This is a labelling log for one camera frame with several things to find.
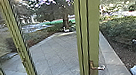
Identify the grey outdoor bench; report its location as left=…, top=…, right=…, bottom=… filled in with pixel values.
left=62, top=26, right=73, bottom=34

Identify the trimmed green hedge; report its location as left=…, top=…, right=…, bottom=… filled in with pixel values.
left=98, top=14, right=136, bottom=48

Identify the metal door lever handle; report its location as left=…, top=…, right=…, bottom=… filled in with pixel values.
left=88, top=58, right=107, bottom=73

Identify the green door with lever handle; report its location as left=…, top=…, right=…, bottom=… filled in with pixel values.
left=78, top=0, right=136, bottom=75

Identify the green framed glass door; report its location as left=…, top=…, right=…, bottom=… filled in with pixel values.
left=0, top=0, right=90, bottom=75

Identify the large tree trunk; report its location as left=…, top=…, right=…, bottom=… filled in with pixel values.
left=59, top=3, right=73, bottom=30

